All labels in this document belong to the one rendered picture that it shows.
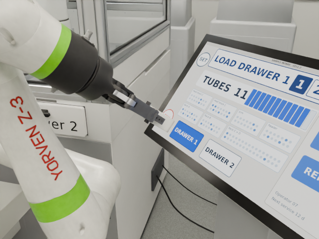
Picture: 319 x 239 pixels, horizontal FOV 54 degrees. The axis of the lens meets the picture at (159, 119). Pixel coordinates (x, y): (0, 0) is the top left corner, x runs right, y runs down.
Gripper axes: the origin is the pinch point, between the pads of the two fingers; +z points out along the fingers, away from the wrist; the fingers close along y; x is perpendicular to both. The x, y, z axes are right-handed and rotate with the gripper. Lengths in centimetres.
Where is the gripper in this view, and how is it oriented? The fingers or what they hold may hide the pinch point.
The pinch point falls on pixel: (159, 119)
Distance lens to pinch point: 65.8
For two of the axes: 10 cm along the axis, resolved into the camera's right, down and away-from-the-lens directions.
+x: -5.4, 8.4, 0.1
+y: -5.6, -3.6, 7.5
